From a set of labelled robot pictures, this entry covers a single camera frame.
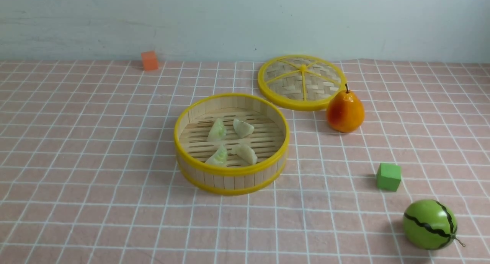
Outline white dumpling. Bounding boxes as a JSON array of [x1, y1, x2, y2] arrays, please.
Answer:
[[233, 119, 255, 139], [230, 144, 258, 165]]

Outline green dumpling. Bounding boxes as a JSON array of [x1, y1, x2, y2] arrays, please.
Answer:
[[205, 144, 228, 168], [207, 118, 227, 142]]

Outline bamboo steamer tray yellow rim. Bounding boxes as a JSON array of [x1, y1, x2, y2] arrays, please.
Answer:
[[173, 93, 290, 196]]

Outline woven bamboo steamer lid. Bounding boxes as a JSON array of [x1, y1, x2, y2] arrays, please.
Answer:
[[257, 55, 347, 112]]

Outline orange toy pear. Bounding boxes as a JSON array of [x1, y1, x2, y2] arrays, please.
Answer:
[[326, 84, 365, 133]]

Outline orange cube block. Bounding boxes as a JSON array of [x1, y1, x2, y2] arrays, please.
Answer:
[[140, 51, 159, 72]]

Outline green cube block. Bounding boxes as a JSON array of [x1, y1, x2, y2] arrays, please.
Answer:
[[376, 162, 402, 192]]

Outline green toy watermelon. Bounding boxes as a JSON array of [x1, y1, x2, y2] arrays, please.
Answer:
[[402, 199, 466, 250]]

